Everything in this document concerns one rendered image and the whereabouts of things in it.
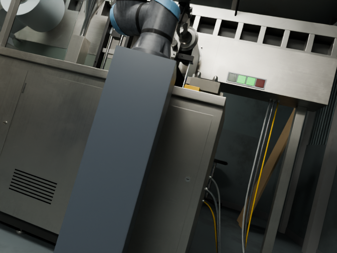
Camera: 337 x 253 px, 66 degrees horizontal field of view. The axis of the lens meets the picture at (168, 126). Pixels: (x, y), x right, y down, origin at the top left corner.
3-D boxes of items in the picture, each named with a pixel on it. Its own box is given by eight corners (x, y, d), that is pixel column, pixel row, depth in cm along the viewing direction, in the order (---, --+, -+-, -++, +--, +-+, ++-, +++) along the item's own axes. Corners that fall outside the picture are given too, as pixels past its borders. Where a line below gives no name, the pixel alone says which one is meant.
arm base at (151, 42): (169, 61, 84) (177, 32, 85) (125, 49, 85) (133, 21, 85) (170, 74, 99) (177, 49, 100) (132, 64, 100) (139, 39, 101)
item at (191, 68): (184, 79, 146) (193, 47, 147) (189, 90, 169) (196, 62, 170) (185, 79, 146) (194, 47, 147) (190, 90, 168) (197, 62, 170)
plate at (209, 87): (188, 87, 141) (191, 76, 141) (195, 102, 179) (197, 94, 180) (217, 93, 137) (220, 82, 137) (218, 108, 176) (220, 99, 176)
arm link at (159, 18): (163, 28, 85) (174, -10, 85) (131, 27, 91) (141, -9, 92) (178, 45, 95) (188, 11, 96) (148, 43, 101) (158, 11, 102)
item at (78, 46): (54, 70, 167) (80, -11, 171) (66, 77, 181) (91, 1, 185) (72, 75, 164) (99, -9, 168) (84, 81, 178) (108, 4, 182)
